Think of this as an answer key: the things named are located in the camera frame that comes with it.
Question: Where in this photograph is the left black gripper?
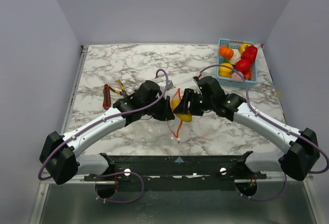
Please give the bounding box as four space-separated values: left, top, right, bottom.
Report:
143 95 175 121

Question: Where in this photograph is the yellow toy corn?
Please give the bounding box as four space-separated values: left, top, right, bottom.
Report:
172 99 192 123

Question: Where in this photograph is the clear zip top bag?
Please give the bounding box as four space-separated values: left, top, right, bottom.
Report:
167 88 186 143

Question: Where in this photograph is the blue plastic basket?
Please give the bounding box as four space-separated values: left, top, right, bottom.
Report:
216 39 257 88

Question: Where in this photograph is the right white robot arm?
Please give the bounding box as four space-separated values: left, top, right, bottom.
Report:
173 76 320 181

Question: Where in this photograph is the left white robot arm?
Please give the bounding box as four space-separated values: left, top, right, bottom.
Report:
40 80 175 185

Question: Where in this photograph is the yellow toy lemon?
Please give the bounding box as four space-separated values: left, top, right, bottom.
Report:
218 63 233 78

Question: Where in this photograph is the pink toy onion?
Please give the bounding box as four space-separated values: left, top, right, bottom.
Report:
231 71 245 81

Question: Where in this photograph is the red black utility knife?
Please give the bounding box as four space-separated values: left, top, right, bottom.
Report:
103 84 111 110

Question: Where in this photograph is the orange toy pumpkin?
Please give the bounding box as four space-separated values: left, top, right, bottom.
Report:
218 46 234 60

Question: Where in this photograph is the red toy apple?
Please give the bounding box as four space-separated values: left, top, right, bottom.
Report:
235 59 251 73

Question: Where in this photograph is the yellow toy bell pepper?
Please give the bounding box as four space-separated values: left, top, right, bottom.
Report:
239 43 252 54

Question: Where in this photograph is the red toy bell pepper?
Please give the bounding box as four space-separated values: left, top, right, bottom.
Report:
242 45 258 63

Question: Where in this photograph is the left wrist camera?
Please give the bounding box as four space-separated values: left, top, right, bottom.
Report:
156 79 173 89

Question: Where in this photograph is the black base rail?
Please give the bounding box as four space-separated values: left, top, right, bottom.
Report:
84 152 266 191

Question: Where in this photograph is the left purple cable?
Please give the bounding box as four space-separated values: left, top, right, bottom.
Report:
38 68 170 181

